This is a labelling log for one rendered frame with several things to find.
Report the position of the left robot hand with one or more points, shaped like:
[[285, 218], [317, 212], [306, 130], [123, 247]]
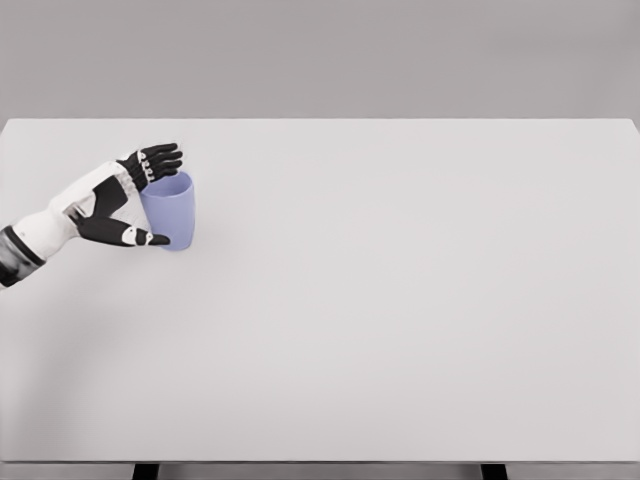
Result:
[[107, 197]]

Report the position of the lavender plastic cup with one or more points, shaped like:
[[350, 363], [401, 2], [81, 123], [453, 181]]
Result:
[[172, 215]]

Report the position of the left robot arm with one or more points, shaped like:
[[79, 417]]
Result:
[[30, 235]]

